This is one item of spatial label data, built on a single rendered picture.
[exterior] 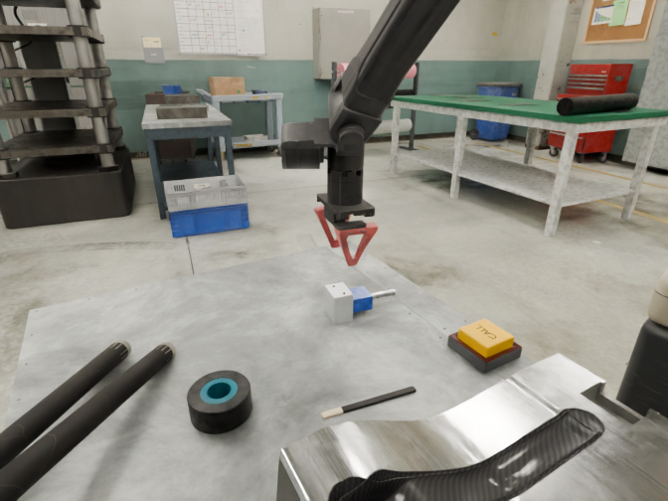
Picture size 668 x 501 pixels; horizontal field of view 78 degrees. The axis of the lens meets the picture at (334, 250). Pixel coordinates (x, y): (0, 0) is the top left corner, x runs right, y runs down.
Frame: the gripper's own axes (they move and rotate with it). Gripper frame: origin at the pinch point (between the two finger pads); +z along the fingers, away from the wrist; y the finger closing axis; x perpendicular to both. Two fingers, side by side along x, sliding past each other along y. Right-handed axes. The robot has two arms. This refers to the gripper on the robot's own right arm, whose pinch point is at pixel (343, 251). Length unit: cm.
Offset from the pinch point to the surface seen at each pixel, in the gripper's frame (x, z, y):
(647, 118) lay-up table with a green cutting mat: 315, 6, -165
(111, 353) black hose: -37.4, 9.8, 2.4
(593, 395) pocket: 16.8, 5.1, 36.2
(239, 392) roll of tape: -21.2, 9.3, 17.3
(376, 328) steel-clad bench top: 4.0, 12.7, 6.2
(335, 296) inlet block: -2.1, 7.3, 2.0
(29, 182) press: -137, 60, -328
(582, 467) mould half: 6.0, 3.8, 43.5
